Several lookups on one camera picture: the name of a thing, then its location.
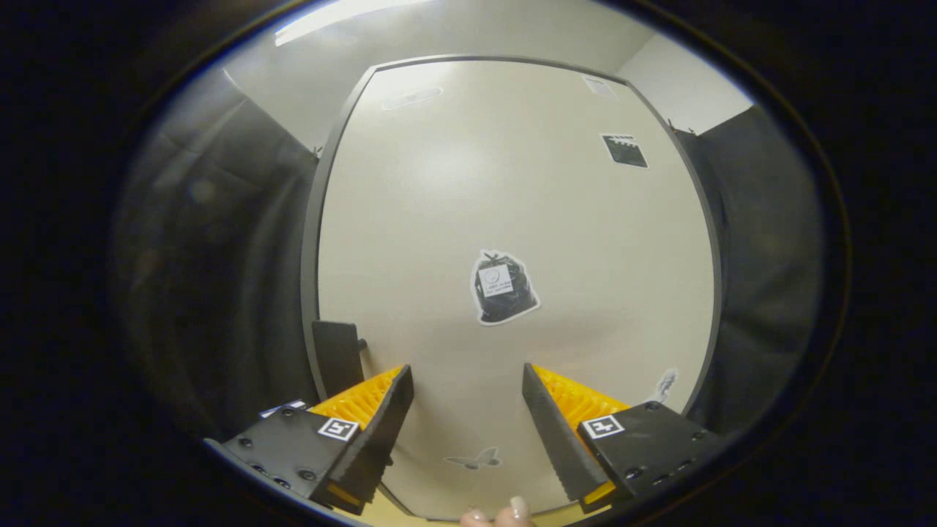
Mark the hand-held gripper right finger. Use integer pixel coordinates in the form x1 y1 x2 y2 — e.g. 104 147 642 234
522 362 722 513

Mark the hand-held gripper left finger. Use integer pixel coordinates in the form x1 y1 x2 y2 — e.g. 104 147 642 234
204 364 415 515

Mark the black door handle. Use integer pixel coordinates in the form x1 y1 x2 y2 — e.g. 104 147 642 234
311 320 367 396

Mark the small stack of white books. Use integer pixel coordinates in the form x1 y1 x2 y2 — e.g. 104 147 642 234
258 399 308 419

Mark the black backdrop cloth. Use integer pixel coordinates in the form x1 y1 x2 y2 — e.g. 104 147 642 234
110 70 824 440

